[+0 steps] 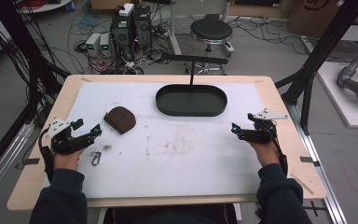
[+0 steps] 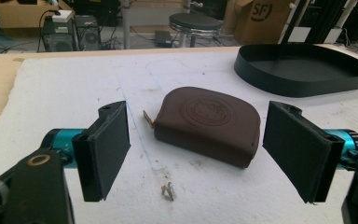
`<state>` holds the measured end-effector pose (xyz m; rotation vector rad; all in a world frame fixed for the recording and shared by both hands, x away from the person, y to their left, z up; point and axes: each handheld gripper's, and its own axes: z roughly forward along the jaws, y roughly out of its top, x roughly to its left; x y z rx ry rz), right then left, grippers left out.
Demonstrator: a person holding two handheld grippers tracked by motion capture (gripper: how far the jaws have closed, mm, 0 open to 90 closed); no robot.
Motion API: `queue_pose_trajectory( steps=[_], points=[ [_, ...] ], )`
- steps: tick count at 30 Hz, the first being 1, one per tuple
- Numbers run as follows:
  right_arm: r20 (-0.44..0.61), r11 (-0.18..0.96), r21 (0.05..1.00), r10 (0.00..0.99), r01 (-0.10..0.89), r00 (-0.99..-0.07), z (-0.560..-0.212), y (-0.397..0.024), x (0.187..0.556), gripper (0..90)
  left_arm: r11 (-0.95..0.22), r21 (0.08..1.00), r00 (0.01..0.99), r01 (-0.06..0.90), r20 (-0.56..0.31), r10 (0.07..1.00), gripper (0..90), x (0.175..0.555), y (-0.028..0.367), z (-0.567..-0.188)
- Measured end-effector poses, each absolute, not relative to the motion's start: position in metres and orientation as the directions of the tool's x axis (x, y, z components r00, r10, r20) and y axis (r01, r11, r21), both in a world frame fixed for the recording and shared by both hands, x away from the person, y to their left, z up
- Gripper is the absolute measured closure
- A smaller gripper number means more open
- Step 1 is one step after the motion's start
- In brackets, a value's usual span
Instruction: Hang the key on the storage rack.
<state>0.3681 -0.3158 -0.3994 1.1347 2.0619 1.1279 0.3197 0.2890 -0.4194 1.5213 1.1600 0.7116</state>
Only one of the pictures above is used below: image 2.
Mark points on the black round stool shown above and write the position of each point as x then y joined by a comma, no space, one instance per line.
195,26

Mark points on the brown cardboard box with logo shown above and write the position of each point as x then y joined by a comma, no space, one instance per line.
259,20

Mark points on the small black box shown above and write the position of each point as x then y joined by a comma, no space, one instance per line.
163,38

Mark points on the grey metal post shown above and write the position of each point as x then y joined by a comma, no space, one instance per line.
126,24

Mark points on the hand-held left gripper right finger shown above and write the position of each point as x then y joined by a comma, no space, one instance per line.
301,149

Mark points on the black computer tower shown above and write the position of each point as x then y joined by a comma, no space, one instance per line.
57,35
87,32

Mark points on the brown zip pouch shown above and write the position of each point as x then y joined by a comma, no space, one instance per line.
208,124

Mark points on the black oval tray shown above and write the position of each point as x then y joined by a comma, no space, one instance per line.
301,70

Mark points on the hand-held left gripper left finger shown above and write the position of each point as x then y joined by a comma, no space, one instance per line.
105,149

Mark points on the white power adapter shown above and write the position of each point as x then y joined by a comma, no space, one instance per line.
62,15

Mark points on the plain cardboard box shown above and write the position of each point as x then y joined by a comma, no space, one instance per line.
28,14

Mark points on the white felt mat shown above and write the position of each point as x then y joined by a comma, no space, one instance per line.
180,137

